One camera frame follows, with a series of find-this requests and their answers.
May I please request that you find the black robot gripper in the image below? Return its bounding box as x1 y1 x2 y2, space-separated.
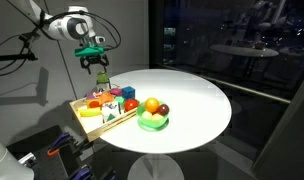
79 54 110 75

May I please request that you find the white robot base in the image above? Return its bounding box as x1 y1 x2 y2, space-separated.
0 133 36 180

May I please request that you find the magenta block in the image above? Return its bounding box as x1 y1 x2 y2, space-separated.
110 87 123 97

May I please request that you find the orange soft block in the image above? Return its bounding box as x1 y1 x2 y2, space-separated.
97 92 116 105

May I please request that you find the orange block with red circle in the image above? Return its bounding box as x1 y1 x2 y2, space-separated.
86 99 101 109

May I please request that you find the teal block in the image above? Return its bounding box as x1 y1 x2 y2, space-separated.
114 95 126 106

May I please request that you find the blue embossed block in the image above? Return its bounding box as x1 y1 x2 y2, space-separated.
121 85 136 100

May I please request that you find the wooden tray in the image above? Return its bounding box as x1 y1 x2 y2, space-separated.
69 95 140 143

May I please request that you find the yellow toy banana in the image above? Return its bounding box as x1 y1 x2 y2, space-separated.
76 105 103 118

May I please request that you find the white zebra print cube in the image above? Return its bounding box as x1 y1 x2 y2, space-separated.
101 101 122 123

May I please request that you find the red toy tomato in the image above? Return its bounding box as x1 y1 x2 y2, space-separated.
123 98 140 113

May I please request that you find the orange toy fruit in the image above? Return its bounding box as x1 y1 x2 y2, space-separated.
144 97 160 114

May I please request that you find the pale yellow toy ball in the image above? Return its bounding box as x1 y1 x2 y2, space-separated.
140 110 153 121
151 112 164 122

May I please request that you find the dark red toy plum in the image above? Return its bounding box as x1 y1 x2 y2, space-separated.
157 103 170 117

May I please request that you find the green plastic bowl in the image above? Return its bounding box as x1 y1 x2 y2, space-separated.
136 100 170 132

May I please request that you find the black spring clamp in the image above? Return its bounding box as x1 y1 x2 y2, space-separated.
71 138 95 156

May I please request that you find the purple clamp with orange lever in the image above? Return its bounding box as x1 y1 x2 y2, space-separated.
46 132 74 158

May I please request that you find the purple spring clamp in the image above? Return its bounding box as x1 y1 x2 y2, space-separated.
69 165 93 180

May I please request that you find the black pegboard platform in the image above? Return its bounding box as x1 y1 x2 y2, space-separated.
6 124 95 180

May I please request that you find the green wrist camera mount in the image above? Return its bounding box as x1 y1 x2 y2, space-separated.
74 45 106 58

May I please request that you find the grey camera on stand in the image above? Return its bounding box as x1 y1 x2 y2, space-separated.
18 31 40 51

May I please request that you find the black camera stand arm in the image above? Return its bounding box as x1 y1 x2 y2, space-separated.
0 49 39 63

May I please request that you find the black hanging cable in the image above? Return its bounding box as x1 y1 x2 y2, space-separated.
0 33 30 78

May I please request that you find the white table pedestal base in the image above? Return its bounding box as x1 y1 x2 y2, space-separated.
126 153 186 180

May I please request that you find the metal window rail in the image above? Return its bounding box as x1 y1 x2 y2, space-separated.
157 63 292 105

